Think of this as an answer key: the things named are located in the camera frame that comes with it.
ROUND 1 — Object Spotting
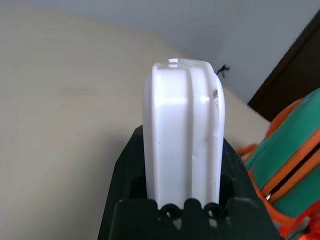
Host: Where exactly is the orange and teal backpack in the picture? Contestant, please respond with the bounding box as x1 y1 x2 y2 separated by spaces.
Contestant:
236 87 320 240

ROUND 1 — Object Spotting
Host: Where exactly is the small black wall fixture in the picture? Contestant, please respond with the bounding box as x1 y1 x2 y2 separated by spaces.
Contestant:
215 63 231 79

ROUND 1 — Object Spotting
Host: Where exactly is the dark brown wooden panel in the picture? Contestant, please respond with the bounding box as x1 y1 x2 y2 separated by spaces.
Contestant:
246 15 320 123

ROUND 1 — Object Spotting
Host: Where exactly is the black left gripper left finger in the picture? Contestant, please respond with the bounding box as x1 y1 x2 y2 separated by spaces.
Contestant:
97 124 149 240

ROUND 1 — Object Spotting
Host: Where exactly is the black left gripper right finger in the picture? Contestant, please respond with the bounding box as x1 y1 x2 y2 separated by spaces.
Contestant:
218 135 280 240

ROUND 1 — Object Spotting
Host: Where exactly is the white plastic pencil case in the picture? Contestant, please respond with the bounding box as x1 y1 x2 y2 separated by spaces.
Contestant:
141 57 226 204

